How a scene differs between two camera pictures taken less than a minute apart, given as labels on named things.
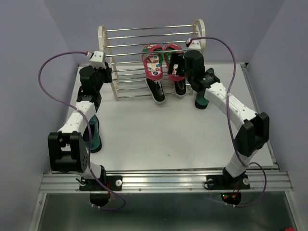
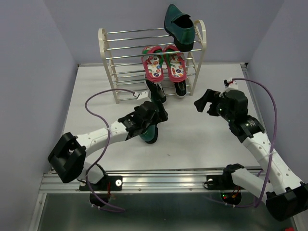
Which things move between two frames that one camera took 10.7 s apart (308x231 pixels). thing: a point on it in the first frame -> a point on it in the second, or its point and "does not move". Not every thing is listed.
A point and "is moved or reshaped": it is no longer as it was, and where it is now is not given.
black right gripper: [176, 58] -> [210, 96]
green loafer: [201, 101] is moved or reshaped
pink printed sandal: [172, 48] does not move
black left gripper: [107, 72] -> [159, 116]
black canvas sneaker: [180, 88] does not move
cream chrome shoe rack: [148, 61] does not move
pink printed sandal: [153, 62] does not move
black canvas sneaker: [156, 89] does not move
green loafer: [96, 142] is moved or reshaped
